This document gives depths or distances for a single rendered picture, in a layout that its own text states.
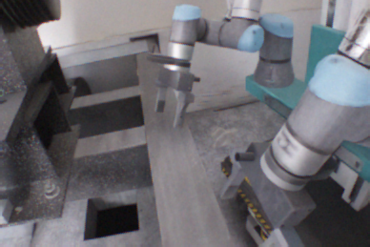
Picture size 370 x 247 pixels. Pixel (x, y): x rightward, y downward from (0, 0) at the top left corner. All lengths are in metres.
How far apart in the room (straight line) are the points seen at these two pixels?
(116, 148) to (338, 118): 0.65
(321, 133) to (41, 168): 0.67
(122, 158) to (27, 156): 0.29
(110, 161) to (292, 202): 0.61
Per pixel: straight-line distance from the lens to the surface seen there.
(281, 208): 0.38
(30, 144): 0.72
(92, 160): 0.84
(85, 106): 1.11
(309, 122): 0.33
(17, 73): 0.77
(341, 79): 0.31
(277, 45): 0.88
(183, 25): 0.70
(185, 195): 0.63
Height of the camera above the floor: 1.15
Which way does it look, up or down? 32 degrees down
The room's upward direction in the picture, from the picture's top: 7 degrees counter-clockwise
